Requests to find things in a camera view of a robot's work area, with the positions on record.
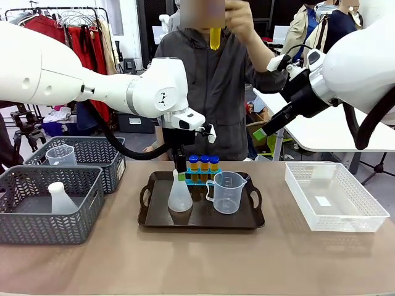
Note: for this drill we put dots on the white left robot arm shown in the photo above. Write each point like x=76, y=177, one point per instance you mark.
x=61, y=77

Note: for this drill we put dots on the red dress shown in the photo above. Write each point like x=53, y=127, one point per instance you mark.
x=89, y=46

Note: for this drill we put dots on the beige hanging garment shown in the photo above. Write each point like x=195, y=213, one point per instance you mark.
x=108, y=46

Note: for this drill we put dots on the beige coat mannequin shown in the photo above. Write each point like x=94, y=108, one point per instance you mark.
x=301, y=27

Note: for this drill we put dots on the white humanoid figure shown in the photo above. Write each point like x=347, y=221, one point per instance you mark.
x=165, y=23

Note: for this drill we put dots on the purple crate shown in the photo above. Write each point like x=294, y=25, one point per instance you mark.
x=52, y=129

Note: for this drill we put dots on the white table leg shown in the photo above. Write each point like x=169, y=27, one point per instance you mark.
x=277, y=148

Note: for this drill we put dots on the white perforated plastic basket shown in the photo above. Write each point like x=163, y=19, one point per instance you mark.
x=339, y=222

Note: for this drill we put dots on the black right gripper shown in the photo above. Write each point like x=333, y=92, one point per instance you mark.
x=302, y=92

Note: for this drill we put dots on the black metal clothes rack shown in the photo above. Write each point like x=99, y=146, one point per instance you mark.
x=77, y=8

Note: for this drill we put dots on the white plastic conical flask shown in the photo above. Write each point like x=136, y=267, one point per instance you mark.
x=61, y=202
x=180, y=200

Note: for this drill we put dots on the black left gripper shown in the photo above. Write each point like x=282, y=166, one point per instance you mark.
x=177, y=138

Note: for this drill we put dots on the person's left hand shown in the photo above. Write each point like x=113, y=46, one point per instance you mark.
x=243, y=18

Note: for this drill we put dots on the dark brown fabric object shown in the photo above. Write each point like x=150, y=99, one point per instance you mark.
x=7, y=148

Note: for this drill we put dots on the black light stand tripod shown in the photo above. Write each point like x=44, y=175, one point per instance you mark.
x=379, y=168

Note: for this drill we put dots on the dark brown serving tray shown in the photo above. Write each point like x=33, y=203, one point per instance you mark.
x=200, y=220

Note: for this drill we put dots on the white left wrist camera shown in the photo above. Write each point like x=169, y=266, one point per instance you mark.
x=212, y=137

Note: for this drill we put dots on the white side table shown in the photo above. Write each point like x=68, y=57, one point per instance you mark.
x=324, y=132

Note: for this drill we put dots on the clear plastic measuring cup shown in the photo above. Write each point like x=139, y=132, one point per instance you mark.
x=61, y=156
x=226, y=197

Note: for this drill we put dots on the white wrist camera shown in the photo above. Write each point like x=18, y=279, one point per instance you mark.
x=274, y=63
x=212, y=137

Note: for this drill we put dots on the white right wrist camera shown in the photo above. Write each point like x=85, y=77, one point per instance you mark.
x=274, y=63

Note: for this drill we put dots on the grey storage bin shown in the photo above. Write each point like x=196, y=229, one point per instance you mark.
x=137, y=126

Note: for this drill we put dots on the blue test tube rack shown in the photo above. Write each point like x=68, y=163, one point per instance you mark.
x=189, y=182

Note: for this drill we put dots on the black camera tripod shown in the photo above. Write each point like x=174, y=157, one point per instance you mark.
x=26, y=132

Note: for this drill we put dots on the grey hoodie mannequin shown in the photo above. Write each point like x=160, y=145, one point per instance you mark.
x=174, y=21

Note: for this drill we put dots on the black stool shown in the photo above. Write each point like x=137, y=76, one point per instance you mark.
x=129, y=64

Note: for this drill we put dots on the navy shirt mannequin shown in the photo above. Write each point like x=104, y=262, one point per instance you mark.
x=339, y=24

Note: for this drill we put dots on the person's left forearm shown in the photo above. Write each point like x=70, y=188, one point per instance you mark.
x=257, y=52

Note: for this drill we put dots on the mannequin hand grey sleeve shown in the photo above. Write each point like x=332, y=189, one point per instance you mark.
x=149, y=149

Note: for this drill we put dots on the white monitor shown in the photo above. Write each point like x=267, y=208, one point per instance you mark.
x=281, y=34

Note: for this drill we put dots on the yellow tube with blue cap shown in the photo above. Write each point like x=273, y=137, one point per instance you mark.
x=214, y=38
x=214, y=163
x=193, y=165
x=205, y=165

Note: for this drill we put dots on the person in grey jacket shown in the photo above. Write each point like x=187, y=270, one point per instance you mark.
x=222, y=92

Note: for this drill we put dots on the cardboard box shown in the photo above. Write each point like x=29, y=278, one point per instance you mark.
x=254, y=124

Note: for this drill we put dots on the grey plastic basket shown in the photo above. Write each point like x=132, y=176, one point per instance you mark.
x=92, y=151
x=46, y=228

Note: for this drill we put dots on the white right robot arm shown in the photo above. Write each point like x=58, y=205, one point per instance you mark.
x=364, y=61

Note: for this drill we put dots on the white paper label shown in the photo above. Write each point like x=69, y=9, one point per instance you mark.
x=322, y=201

